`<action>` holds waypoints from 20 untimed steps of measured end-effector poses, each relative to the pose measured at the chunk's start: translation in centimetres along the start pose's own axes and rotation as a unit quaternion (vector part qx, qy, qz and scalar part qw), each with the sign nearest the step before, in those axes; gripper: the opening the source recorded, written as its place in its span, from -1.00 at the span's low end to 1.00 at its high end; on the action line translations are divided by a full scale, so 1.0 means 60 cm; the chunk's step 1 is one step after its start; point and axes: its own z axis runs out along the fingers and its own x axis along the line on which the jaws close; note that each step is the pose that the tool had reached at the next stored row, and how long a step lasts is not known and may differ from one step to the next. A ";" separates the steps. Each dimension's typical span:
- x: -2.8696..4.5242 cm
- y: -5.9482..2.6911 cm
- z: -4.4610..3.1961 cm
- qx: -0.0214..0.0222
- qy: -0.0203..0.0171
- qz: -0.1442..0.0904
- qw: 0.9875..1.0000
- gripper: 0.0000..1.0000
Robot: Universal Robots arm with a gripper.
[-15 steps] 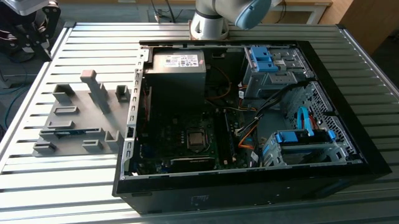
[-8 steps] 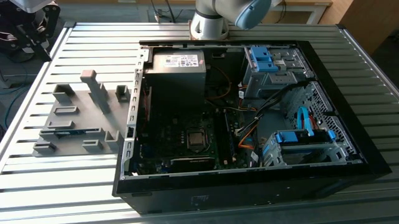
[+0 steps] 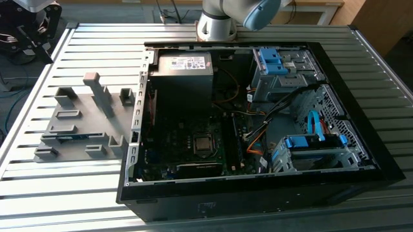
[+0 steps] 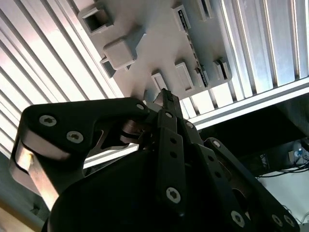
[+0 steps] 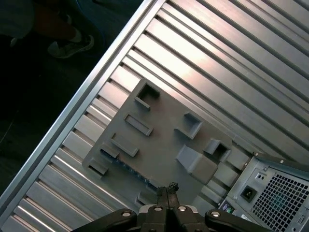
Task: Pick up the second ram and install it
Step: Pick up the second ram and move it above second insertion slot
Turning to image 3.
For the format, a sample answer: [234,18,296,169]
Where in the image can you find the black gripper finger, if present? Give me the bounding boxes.
[0,25,34,56]
[34,3,61,64]

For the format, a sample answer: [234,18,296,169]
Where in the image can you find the blue RAM stick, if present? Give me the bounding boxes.
[54,134,91,141]

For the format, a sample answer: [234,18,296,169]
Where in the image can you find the grey plastic parts rack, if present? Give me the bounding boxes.
[33,72,136,163]

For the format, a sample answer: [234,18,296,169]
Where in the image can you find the grey power supply unit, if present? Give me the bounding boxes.
[148,52,215,116]

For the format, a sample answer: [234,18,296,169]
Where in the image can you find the green motherboard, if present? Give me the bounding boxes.
[137,113,259,181]

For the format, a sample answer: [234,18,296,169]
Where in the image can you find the silver CPU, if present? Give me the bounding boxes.
[192,136,215,152]

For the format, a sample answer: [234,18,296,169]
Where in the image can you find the black graphics card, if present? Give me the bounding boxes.
[175,161,224,179]

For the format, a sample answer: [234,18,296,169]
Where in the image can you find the tall metal drive cage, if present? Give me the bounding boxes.
[251,47,326,103]

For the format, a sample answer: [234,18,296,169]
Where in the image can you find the blue disk carrier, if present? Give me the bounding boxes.
[283,135,347,148]

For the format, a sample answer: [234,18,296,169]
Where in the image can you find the black open PC case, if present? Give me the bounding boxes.
[115,41,406,222]

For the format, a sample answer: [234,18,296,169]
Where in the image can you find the low metal disk bay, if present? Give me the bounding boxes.
[268,135,377,173]

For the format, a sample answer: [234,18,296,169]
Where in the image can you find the brown wooden cabinet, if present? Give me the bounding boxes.
[350,0,413,58]

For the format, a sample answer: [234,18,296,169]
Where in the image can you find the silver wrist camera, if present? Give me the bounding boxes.
[18,0,57,13]

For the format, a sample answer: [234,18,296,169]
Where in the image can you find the blue plastic drive bracket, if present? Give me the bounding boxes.
[259,48,287,75]

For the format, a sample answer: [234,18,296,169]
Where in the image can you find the black wire bundle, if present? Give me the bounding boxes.
[246,86,319,141]

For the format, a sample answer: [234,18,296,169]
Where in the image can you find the orange power wires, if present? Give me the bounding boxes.
[246,130,268,156]

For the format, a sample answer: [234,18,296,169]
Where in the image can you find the wooden desk white frame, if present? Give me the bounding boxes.
[279,0,343,26]

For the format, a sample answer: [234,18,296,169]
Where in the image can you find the blue plastic bay rail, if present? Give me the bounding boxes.
[271,145,282,168]

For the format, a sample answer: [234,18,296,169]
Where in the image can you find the blue flat data wire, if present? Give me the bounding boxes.
[307,110,326,142]

